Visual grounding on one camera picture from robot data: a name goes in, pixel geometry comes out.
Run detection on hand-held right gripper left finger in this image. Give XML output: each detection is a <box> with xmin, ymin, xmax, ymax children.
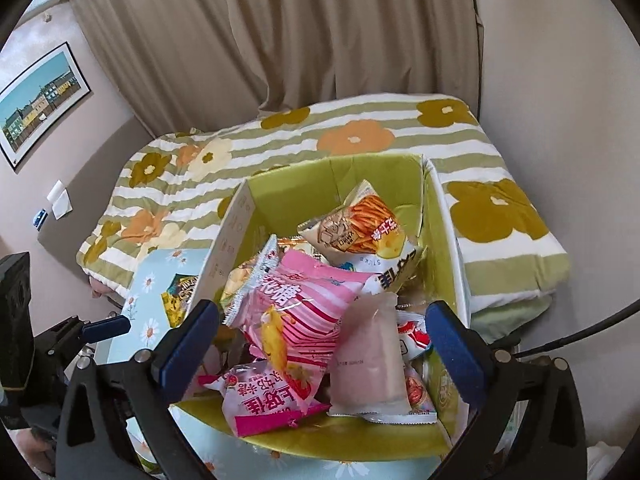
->
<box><xmin>56</xmin><ymin>299</ymin><xmax>221</xmax><ymax>480</ymax></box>

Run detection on pink cloth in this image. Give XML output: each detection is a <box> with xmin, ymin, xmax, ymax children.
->
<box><xmin>89</xmin><ymin>277</ymin><xmax>121</xmax><ymax>302</ymax></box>

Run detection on framed wall picture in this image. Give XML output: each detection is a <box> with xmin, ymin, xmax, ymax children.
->
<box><xmin>0</xmin><ymin>41</ymin><xmax>92</xmax><ymax>172</ymax></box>

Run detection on red white snack packet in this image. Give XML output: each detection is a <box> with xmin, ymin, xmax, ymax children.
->
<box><xmin>397</xmin><ymin>310</ymin><xmax>434</xmax><ymax>362</ymax></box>

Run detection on person's left hand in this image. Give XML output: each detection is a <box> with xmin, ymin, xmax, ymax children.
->
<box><xmin>10</xmin><ymin>432</ymin><xmax>58</xmax><ymax>478</ymax></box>

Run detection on black cable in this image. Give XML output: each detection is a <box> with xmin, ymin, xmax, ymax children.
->
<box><xmin>515</xmin><ymin>280</ymin><xmax>640</xmax><ymax>361</ymax></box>

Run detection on plain green bedding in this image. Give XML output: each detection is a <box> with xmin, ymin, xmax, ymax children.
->
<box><xmin>471</xmin><ymin>294</ymin><xmax>555</xmax><ymax>348</ymax></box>

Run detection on green cardboard box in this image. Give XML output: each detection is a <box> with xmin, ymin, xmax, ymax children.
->
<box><xmin>170</xmin><ymin>152</ymin><xmax>473</xmax><ymax>462</ymax></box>

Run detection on yellow white printed snack packet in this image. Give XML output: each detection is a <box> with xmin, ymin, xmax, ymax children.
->
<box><xmin>220</xmin><ymin>235</ymin><xmax>281</xmax><ymax>312</ymax></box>

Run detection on green striped floral blanket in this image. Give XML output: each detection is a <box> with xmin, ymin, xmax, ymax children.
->
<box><xmin>75</xmin><ymin>92</ymin><xmax>572</xmax><ymax>317</ymax></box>

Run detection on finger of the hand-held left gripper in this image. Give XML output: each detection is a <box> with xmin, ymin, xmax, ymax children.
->
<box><xmin>47</xmin><ymin>316</ymin><xmax>132</xmax><ymax>356</ymax></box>

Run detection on white snack bag black lettering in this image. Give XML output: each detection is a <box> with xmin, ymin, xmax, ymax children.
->
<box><xmin>297</xmin><ymin>180</ymin><xmax>426</xmax><ymax>297</ymax></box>

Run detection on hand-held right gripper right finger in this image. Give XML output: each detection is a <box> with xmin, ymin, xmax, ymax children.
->
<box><xmin>425</xmin><ymin>300</ymin><xmax>588</xmax><ymax>480</ymax></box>

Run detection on orange print snack packet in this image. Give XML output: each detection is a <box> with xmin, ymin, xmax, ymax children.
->
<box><xmin>404</xmin><ymin>364</ymin><xmax>437</xmax><ymax>415</ymax></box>

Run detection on frosted pink snack packet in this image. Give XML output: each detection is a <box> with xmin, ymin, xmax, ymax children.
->
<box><xmin>327</xmin><ymin>292</ymin><xmax>412</xmax><ymax>423</ymax></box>

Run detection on pink striped snack packet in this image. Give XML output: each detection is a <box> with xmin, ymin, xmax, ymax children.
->
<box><xmin>225</xmin><ymin>250</ymin><xmax>372</xmax><ymax>377</ymax></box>

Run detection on pink white snack packet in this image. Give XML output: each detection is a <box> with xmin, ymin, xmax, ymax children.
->
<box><xmin>200</xmin><ymin>364</ymin><xmax>332</xmax><ymax>438</ymax></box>

